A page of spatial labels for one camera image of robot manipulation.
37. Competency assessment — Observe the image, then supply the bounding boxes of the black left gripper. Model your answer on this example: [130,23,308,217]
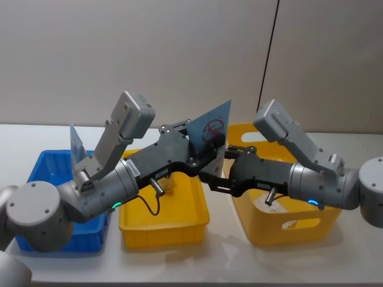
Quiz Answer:
[125,118,227,190]

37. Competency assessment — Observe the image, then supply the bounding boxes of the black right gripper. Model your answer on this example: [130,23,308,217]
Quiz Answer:
[200,145,293,199]

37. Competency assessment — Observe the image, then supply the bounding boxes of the blue card with red mark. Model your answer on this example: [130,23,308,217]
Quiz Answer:
[187,99,233,179]

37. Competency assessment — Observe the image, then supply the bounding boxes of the white paper label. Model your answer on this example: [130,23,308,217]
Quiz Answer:
[253,193,288,215]

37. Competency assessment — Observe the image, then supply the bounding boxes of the shallow yellow plastic tray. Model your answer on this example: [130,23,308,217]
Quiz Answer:
[118,148,211,249]

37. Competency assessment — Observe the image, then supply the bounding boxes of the plain blue card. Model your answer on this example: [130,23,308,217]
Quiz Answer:
[69,121,88,178]

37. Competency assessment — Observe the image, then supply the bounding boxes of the blue plastic bin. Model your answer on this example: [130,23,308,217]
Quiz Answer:
[14,149,110,252]

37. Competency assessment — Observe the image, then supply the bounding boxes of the right gripper cable with plug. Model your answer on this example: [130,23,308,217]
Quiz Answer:
[265,189,296,206]

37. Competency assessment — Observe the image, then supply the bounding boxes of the gripper cable with plug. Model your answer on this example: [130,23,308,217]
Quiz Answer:
[265,189,296,206]
[127,178,166,217]

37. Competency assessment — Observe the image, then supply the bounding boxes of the left gripper cable with plug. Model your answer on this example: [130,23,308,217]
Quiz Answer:
[127,178,166,217]

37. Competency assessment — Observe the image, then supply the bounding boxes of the yellow basket with handle slots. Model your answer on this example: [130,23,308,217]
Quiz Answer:
[224,122,344,248]

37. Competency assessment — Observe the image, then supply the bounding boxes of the thin black wall cable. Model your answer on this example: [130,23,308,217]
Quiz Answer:
[256,0,281,113]

